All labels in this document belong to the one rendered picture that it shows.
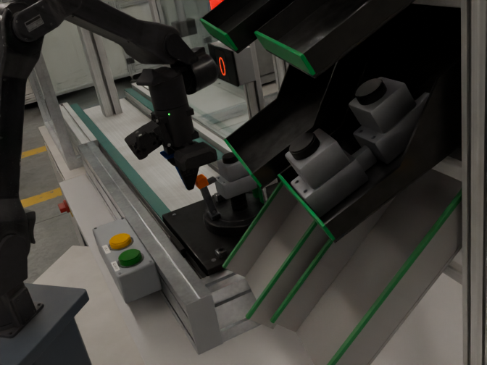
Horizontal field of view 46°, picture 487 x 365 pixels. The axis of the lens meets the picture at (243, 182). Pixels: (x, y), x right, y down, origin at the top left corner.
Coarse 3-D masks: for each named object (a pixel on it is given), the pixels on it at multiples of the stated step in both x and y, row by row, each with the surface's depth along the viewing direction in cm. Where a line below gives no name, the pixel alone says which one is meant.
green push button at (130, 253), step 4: (124, 252) 101; (128, 252) 101; (132, 252) 101; (136, 252) 101; (140, 252) 101; (120, 256) 100; (124, 256) 100; (128, 256) 100; (132, 256) 100; (136, 256) 99; (140, 256) 100; (120, 260) 99; (124, 260) 99; (128, 260) 99; (132, 260) 99; (136, 260) 99; (124, 264) 99; (128, 264) 99; (132, 264) 99
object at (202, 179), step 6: (198, 180) 99; (204, 180) 99; (210, 180) 100; (216, 180) 100; (198, 186) 99; (204, 186) 100; (204, 192) 100; (204, 198) 101; (210, 198) 101; (210, 204) 102; (210, 210) 102; (216, 210) 102
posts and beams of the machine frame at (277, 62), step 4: (272, 56) 190; (276, 56) 187; (276, 60) 188; (280, 60) 187; (276, 64) 190; (280, 64) 187; (276, 68) 190; (280, 68) 188; (276, 72) 191; (280, 72) 188; (276, 76) 192; (280, 76) 189; (276, 80) 193; (280, 80) 190; (280, 84) 191
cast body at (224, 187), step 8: (232, 152) 102; (224, 160) 100; (232, 160) 100; (224, 168) 100; (232, 168) 99; (240, 168) 100; (224, 176) 101; (232, 176) 100; (240, 176) 101; (248, 176) 101; (216, 184) 103; (224, 184) 100; (232, 184) 100; (240, 184) 101; (248, 184) 102; (256, 184) 103; (224, 192) 100; (232, 192) 101; (240, 192) 102
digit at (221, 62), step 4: (216, 52) 115; (220, 52) 113; (216, 56) 116; (220, 56) 114; (224, 56) 112; (220, 60) 115; (224, 60) 113; (220, 64) 116; (224, 64) 114; (220, 68) 116; (224, 68) 114; (220, 72) 117; (224, 72) 115; (220, 76) 118; (224, 76) 116; (228, 80) 115
